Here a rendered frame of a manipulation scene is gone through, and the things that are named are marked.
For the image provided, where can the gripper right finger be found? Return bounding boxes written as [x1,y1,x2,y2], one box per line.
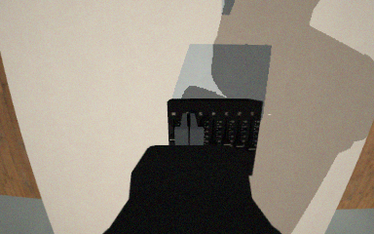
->
[189,113,205,145]

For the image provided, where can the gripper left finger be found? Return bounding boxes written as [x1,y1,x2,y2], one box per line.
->
[174,113,189,145]

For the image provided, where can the black lighting desk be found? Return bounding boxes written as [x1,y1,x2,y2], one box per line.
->
[168,98,263,176]

